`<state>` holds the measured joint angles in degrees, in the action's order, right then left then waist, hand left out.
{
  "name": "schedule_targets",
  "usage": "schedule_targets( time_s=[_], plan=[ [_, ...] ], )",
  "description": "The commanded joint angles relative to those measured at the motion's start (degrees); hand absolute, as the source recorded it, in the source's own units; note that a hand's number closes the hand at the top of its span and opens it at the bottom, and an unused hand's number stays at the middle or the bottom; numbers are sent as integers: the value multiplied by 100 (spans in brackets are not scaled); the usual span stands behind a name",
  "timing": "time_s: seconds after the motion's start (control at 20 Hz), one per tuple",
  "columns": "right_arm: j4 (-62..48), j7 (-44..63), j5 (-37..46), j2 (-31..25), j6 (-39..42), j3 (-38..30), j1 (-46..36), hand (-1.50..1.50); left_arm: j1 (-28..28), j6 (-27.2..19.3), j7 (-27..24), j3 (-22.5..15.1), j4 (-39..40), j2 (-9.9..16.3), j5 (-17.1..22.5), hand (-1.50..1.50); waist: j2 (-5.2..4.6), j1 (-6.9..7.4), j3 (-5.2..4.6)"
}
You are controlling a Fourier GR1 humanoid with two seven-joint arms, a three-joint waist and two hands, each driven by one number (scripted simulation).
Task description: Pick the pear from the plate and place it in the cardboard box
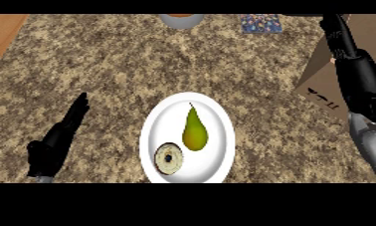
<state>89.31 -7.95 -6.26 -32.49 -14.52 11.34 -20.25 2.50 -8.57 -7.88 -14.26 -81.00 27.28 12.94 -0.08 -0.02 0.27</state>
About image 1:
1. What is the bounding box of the brown cardboard box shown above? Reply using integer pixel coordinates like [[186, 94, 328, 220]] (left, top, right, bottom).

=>
[[292, 13, 376, 128]]

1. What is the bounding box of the pale donut with dark rim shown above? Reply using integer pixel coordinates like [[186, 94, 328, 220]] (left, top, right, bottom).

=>
[[154, 141, 188, 176]]

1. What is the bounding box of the blue patterned box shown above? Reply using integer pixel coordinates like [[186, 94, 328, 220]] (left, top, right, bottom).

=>
[[239, 13, 285, 34]]

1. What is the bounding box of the grey bowl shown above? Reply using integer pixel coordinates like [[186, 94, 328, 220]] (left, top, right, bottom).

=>
[[158, 13, 205, 31]]

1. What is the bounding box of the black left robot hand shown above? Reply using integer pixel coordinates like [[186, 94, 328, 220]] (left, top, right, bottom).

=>
[[25, 92, 92, 178]]

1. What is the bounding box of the green pear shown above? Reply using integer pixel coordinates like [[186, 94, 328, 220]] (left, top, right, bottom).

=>
[[182, 102, 210, 152]]

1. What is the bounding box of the white oval plate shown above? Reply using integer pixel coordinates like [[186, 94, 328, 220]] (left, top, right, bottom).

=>
[[139, 92, 236, 184]]

